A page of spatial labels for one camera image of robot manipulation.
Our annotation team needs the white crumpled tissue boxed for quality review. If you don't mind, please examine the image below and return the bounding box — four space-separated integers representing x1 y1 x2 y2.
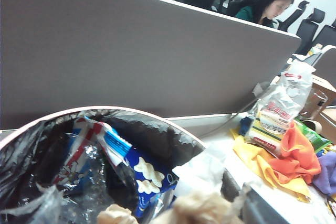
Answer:
172 153 226 201

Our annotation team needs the yellow cloth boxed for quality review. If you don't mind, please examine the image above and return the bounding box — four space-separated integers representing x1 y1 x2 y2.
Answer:
229 128 312 204

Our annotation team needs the clear glass cup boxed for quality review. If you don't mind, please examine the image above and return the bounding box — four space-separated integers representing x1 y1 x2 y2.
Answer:
300 90 329 120

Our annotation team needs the green snack package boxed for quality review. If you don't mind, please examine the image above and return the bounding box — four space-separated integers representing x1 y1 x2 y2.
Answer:
293 119 333 154

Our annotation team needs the orange cloth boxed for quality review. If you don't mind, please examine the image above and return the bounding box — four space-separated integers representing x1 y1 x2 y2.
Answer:
267 121 322 185

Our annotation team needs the grey side panel white edge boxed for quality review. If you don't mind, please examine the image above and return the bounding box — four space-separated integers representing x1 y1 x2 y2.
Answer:
311 45 336 83

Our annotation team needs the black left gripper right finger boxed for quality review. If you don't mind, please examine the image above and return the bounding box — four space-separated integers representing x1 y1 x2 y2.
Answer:
241 183 286 224

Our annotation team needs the white printed snack bag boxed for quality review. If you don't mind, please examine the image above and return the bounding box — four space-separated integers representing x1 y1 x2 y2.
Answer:
250 60 317 156

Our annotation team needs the blue cloth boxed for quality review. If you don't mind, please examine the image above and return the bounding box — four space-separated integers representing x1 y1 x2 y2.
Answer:
238 116 254 137

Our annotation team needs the brown paper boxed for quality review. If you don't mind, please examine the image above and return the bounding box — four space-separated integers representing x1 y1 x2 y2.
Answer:
97 189 246 224

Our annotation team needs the woman with black hair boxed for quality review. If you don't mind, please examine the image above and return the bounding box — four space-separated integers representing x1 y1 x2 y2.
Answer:
235 0 296 29

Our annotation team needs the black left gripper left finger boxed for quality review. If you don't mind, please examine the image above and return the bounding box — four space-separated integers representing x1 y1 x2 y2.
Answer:
0 184 65 224

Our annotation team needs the grey desk divider panel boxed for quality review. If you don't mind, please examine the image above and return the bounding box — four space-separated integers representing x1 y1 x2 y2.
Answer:
0 0 302 130

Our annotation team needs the purple cloth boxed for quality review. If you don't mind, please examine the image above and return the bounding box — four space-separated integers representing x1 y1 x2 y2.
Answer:
312 153 336 196

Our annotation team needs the brown cardboard box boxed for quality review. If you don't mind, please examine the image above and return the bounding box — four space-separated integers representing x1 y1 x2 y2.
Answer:
304 74 336 143

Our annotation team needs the blue snack bag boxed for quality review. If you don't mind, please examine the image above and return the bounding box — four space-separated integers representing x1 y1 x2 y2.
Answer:
52 115 179 218

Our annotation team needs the grey power cable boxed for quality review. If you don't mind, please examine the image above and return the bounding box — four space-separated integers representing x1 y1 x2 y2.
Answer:
201 87 268 137

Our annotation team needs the white divider support foot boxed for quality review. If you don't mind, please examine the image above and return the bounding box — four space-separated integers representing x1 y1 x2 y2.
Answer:
251 81 271 99

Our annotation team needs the black plastic trash bag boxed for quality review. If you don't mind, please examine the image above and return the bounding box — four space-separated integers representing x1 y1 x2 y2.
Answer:
0 108 239 224

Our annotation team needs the beige round object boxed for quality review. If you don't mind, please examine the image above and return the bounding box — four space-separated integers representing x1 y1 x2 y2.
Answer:
301 119 324 133

